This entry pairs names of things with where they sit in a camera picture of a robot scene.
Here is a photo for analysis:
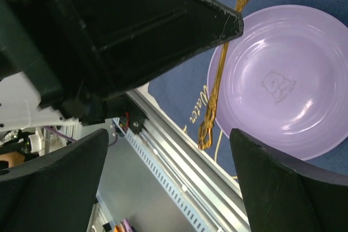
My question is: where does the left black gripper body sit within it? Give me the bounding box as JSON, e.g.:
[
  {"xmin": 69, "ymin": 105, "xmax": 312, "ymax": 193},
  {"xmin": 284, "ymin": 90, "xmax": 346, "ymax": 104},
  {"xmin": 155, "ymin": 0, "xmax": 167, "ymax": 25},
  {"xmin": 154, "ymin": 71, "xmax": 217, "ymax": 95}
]
[{"xmin": 1, "ymin": 0, "xmax": 122, "ymax": 125}]

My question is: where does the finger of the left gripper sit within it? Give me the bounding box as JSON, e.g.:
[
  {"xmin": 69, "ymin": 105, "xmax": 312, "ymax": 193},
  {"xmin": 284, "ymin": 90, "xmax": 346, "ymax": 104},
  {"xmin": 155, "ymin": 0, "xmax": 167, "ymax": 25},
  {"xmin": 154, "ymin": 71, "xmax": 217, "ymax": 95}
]
[{"xmin": 56, "ymin": 0, "xmax": 244, "ymax": 97}]

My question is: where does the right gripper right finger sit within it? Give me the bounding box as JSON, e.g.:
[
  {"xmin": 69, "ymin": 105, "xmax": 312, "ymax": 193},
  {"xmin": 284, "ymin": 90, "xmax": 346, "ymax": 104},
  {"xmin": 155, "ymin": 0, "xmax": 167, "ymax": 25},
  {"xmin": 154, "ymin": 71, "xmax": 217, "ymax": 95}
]
[{"xmin": 229, "ymin": 129, "xmax": 347, "ymax": 231}]

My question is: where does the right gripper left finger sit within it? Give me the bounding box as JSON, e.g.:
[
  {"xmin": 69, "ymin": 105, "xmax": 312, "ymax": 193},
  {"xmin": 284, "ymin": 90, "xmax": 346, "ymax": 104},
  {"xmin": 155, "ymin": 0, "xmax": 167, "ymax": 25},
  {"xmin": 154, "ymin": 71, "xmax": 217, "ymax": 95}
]
[{"xmin": 1, "ymin": 129, "xmax": 109, "ymax": 232}]

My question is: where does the blue embroidered cloth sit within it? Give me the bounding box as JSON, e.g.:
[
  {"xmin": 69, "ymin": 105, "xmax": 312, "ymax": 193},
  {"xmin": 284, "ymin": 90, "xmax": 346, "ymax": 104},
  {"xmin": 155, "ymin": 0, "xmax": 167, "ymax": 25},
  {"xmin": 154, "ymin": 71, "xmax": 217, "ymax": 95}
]
[{"xmin": 148, "ymin": 0, "xmax": 347, "ymax": 141}]

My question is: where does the purple plastic plate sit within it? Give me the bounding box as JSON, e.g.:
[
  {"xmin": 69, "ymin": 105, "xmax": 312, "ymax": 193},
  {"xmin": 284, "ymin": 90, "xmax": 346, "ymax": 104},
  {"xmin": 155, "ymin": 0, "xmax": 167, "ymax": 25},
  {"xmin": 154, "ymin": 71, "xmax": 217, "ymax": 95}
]
[{"xmin": 215, "ymin": 5, "xmax": 347, "ymax": 160}]

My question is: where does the gold spoon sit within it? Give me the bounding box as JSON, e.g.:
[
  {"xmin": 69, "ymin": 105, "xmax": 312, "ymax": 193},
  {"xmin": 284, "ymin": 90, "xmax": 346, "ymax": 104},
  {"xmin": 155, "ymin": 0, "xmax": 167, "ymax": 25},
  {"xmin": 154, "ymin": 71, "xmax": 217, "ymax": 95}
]
[{"xmin": 198, "ymin": 0, "xmax": 249, "ymax": 150}]

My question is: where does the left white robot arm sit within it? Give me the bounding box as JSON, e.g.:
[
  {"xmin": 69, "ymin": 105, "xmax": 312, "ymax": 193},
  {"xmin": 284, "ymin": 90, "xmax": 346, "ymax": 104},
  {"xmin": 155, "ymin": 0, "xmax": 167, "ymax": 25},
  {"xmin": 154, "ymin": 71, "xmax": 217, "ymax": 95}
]
[{"xmin": 1, "ymin": 0, "xmax": 244, "ymax": 131}]

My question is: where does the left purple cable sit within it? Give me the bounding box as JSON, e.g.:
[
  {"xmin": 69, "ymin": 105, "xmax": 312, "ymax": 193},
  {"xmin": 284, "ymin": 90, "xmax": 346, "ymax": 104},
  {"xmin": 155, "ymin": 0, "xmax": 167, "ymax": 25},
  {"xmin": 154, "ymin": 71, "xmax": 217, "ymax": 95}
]
[{"xmin": 43, "ymin": 126, "xmax": 119, "ymax": 146}]

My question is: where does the aluminium mounting rail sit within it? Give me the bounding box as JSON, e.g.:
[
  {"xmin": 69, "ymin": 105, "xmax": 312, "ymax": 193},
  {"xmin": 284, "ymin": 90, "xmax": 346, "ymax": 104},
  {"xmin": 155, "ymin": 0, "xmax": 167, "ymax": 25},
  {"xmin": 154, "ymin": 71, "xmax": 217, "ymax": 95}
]
[{"xmin": 127, "ymin": 90, "xmax": 251, "ymax": 231}]

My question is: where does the slotted cable duct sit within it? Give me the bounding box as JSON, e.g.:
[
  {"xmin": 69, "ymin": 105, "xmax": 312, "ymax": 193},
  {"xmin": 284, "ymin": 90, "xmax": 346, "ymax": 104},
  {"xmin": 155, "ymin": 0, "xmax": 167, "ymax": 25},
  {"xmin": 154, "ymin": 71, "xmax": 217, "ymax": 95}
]
[{"xmin": 121, "ymin": 129, "xmax": 215, "ymax": 231}]

